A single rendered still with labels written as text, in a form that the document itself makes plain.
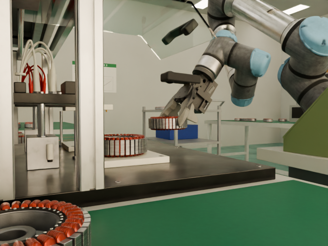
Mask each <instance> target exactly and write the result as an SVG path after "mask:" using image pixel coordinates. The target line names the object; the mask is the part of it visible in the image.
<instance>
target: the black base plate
mask: <svg viewBox="0 0 328 246"><path fill-rule="evenodd" d="M14 149H15V199H14V200H8V201H3V199H0V205H1V204H2V203H5V202H8V203H9V204H10V207H11V205H12V202H14V201H20V202H21V204H22V202H23V201H25V200H30V201H31V202H33V201H34V200H41V201H43V200H50V201H53V200H57V201H59V202H61V201H64V202H66V203H71V204H72V205H76V206H78V207H81V208H82V207H89V206H96V205H104V204H111V203H118V202H125V201H132V200H138V199H145V198H152V197H159V196H165V195H172V194H179V193H185V192H192V191H198V190H205V189H212V188H219V187H225V186H232V185H241V184H248V183H255V182H261V181H268V180H275V169H276V168H275V167H272V166H268V165H264V164H257V163H253V162H248V161H243V160H239V159H234V158H230V157H225V156H220V155H216V154H211V153H206V152H201V151H197V150H192V149H188V148H183V147H178V146H174V145H169V144H164V143H159V142H154V141H149V140H147V150H149V151H153V152H156V153H159V154H163V155H166V156H169V163H160V164H144V165H133V166H122V167H111V168H105V169H104V189H95V188H92V189H90V190H89V191H79V188H77V187H76V159H73V158H72V156H74V152H68V151H67V150H66V149H65V148H63V147H62V146H59V168H51V169H39V170H27V167H26V152H25V149H24V143H19V144H14Z"/></svg>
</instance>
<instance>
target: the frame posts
mask: <svg viewBox="0 0 328 246"><path fill-rule="evenodd" d="M74 20H75V110H76V187H77V188H79V191H89V190H90V189H92V188H95V189H104V66H103V0H74ZM41 68H42V70H43V71H44V73H45V76H46V92H45V93H46V94H47V93H48V85H47V74H48V66H45V57H44V56H43V55H41ZM15 73H17V50H13V43H12V0H0V199H3V201H8V200H14V199H15V149H14V144H19V128H18V107H15V105H14V96H13V93H14V82H18V76H16V75H15ZM45 129H47V134H53V107H45Z"/></svg>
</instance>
